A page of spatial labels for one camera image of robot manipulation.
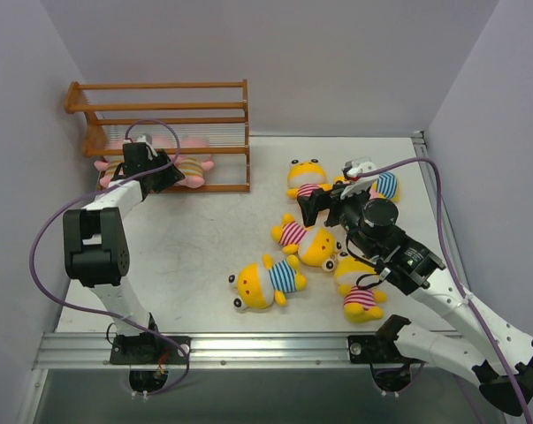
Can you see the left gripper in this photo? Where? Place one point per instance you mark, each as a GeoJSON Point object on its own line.
{"type": "Point", "coordinates": [161, 172]}

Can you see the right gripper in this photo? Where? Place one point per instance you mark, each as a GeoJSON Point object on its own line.
{"type": "Point", "coordinates": [332, 211]}

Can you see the pink plush orange stripes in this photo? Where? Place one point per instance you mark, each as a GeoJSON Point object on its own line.
{"type": "Point", "coordinates": [193, 166]}
{"type": "Point", "coordinates": [108, 164]}

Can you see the pink plush face-down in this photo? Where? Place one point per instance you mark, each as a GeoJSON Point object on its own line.
{"type": "Point", "coordinates": [164, 142]}

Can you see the pink plush blue stripes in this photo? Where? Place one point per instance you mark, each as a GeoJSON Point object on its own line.
{"type": "Point", "coordinates": [387, 186]}

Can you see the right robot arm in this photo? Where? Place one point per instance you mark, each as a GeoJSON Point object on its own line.
{"type": "Point", "coordinates": [492, 354]}

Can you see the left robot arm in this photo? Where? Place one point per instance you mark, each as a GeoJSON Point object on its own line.
{"type": "Point", "coordinates": [96, 250]}

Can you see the wooden three-tier shelf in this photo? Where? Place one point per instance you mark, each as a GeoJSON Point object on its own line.
{"type": "Point", "coordinates": [215, 111]}

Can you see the yellow plush red stripes top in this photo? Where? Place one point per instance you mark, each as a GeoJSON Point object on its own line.
{"type": "Point", "coordinates": [304, 178]}

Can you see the yellow plush red stripes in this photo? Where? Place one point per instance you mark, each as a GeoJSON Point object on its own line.
{"type": "Point", "coordinates": [359, 305]}
{"type": "Point", "coordinates": [304, 178]}
{"type": "Point", "coordinates": [314, 246]}

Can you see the yellow plush red stripes middle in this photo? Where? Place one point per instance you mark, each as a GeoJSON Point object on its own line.
{"type": "Point", "coordinates": [314, 246]}

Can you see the yellow plush blue stripes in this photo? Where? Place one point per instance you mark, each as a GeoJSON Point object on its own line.
{"type": "Point", "coordinates": [259, 285]}

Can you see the yellow plush red stripes front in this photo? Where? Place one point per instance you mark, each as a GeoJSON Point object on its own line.
{"type": "Point", "coordinates": [359, 305]}

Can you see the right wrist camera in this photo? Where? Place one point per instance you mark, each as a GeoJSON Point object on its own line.
{"type": "Point", "coordinates": [360, 174]}

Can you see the aluminium right rail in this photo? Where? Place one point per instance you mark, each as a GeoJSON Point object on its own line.
{"type": "Point", "coordinates": [447, 241]}

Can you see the aluminium rail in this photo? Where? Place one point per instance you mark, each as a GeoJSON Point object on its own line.
{"type": "Point", "coordinates": [208, 351]}
{"type": "Point", "coordinates": [447, 241]}

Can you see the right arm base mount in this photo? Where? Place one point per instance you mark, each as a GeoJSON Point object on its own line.
{"type": "Point", "coordinates": [363, 349]}

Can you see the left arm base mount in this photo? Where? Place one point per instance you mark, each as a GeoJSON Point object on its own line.
{"type": "Point", "coordinates": [144, 349]}

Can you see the aluminium front rail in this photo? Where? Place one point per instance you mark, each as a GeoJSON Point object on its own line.
{"type": "Point", "coordinates": [208, 351]}

